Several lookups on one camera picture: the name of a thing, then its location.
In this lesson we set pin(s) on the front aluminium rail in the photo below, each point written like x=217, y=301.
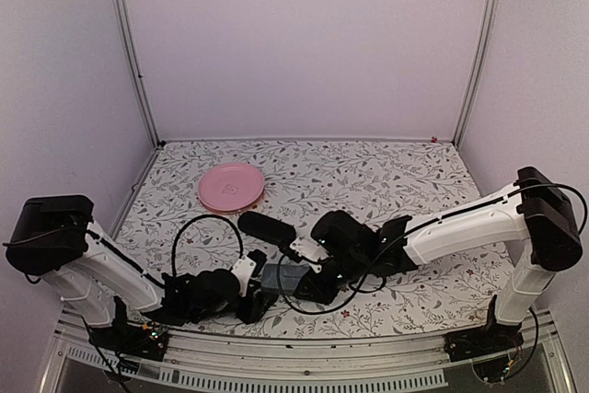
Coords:
x=204, y=362

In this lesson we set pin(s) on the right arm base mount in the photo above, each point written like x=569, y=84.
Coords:
x=492, y=337

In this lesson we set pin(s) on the left aluminium frame post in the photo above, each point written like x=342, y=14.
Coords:
x=132, y=60

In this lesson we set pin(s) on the right aluminium frame post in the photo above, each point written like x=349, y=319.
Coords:
x=476, y=71

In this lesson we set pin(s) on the pink round plate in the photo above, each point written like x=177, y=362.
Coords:
x=230, y=187

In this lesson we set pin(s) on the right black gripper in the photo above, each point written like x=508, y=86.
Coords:
x=320, y=294

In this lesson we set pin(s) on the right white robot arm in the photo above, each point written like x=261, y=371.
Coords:
x=531, y=209

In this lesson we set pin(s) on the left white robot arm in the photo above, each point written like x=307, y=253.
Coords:
x=57, y=240

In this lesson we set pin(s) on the aluminium frame post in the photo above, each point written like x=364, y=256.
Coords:
x=132, y=60
x=476, y=71

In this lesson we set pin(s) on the grey marbled glasses case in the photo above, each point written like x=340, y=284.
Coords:
x=288, y=275

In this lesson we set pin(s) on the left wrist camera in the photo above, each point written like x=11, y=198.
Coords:
x=247, y=268

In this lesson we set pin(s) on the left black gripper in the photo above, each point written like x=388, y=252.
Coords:
x=255, y=310

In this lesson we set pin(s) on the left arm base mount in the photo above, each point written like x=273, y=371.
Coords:
x=148, y=341

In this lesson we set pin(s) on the black beige glasses case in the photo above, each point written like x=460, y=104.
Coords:
x=266, y=228

